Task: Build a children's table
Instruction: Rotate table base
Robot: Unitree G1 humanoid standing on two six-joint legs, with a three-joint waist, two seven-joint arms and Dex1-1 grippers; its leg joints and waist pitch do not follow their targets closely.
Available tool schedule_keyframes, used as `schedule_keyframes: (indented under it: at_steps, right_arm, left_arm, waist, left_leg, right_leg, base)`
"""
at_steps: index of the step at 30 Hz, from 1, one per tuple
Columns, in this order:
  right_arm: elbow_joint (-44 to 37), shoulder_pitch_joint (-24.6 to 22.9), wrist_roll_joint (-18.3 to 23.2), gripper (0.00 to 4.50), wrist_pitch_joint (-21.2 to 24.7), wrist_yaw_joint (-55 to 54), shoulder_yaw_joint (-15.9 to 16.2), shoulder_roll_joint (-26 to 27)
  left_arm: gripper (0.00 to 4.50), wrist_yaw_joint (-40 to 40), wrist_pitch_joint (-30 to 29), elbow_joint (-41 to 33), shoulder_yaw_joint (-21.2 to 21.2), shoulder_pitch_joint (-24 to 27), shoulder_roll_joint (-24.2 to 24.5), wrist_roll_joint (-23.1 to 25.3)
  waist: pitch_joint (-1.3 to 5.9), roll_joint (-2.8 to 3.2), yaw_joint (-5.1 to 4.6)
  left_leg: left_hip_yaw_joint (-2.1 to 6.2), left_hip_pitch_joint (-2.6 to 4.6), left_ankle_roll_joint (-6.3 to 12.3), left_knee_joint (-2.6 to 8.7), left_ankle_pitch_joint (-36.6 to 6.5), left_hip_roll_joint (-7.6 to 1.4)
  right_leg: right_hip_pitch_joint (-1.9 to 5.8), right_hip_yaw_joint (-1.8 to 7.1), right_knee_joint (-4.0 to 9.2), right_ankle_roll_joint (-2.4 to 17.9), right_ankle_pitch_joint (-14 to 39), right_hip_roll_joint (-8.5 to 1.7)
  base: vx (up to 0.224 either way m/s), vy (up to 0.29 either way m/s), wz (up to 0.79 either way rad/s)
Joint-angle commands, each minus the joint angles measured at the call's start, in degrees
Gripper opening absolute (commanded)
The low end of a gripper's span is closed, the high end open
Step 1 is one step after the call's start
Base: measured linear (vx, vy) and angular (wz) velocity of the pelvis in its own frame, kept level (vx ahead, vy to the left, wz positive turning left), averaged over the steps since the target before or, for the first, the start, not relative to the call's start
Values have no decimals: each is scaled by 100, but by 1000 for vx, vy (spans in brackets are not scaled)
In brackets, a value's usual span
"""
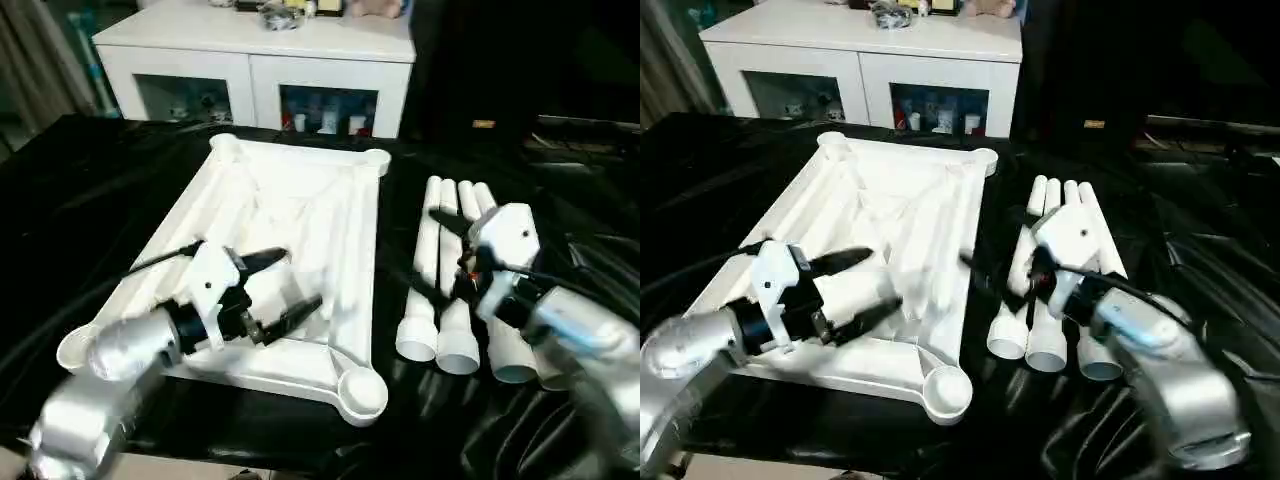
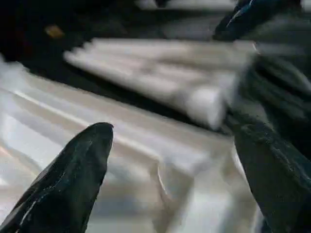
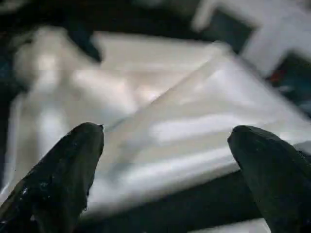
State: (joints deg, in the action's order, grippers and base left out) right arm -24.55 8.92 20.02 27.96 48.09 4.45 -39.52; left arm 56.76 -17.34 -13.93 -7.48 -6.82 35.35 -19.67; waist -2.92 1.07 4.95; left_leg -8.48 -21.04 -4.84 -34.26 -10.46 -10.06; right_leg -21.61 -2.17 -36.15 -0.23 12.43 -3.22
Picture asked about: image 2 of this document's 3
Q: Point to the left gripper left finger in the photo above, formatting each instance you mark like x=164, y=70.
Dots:
x=60, y=189

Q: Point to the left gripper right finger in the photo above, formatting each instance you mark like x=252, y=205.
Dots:
x=279, y=182

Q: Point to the small yellow label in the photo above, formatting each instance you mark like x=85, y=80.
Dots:
x=54, y=31

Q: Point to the white plastic table top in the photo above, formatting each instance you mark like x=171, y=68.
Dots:
x=73, y=104

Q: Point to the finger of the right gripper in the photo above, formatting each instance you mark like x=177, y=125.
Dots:
x=238, y=19
x=281, y=92

